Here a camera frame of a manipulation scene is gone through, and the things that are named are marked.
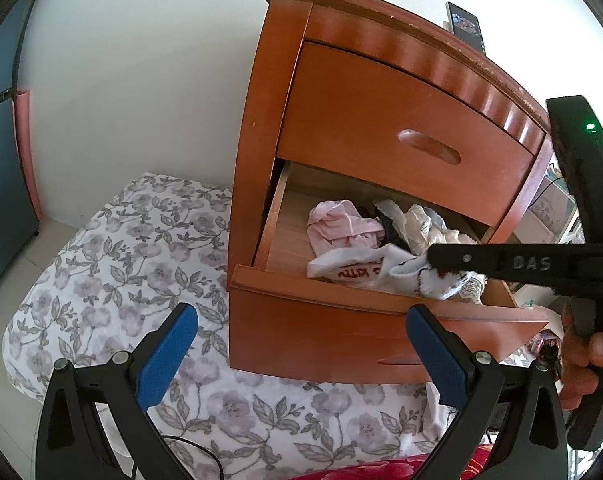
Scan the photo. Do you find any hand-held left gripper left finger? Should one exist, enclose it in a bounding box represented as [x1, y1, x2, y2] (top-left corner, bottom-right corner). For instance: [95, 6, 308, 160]
[34, 302, 199, 480]

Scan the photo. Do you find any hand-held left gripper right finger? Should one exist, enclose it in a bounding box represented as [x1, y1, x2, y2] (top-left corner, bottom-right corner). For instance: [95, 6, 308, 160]
[405, 302, 569, 480]

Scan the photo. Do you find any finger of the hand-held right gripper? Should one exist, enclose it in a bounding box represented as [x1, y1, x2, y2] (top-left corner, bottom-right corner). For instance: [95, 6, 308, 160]
[426, 242, 582, 292]

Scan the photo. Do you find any black underwear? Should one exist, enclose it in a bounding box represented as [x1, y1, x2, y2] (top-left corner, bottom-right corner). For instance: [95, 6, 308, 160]
[356, 205, 412, 257]

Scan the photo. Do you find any white lace underwear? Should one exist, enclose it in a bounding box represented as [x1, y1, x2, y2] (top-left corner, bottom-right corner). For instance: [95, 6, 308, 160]
[374, 199, 408, 227]

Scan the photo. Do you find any white cartoon print underwear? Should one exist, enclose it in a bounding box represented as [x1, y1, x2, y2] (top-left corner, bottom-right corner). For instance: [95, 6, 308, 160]
[306, 244, 487, 305]

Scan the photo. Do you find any wooden drawer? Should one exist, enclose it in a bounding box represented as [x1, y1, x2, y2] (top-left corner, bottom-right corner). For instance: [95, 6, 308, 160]
[276, 40, 537, 211]
[227, 160, 552, 386]

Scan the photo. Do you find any pink underwear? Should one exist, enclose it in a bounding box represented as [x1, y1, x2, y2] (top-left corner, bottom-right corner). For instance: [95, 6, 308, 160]
[307, 200, 386, 257]

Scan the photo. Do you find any person's right hand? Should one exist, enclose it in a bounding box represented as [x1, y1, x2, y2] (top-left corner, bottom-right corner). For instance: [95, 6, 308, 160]
[559, 310, 603, 411]

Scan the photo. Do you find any printed cardboard box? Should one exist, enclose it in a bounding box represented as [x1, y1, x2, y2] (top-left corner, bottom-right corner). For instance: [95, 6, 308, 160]
[529, 192, 577, 233]

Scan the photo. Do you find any white cabinet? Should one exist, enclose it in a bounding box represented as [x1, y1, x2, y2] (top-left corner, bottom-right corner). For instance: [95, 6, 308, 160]
[514, 155, 582, 246]

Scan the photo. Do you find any grey floral bed sheet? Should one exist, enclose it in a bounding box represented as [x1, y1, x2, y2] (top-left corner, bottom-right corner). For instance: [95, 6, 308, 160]
[2, 172, 482, 480]

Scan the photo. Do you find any red floral blanket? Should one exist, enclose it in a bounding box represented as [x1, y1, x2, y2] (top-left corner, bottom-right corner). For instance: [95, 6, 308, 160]
[301, 447, 497, 480]

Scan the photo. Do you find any black smartphone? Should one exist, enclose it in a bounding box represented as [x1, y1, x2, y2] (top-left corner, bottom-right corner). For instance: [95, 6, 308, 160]
[445, 1, 486, 56]

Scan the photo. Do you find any wooden nightstand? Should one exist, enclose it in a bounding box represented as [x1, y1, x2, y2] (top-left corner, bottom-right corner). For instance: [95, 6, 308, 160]
[226, 0, 555, 386]

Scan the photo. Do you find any black cable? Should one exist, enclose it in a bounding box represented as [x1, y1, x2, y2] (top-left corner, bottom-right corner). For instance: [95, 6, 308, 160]
[161, 435, 224, 480]

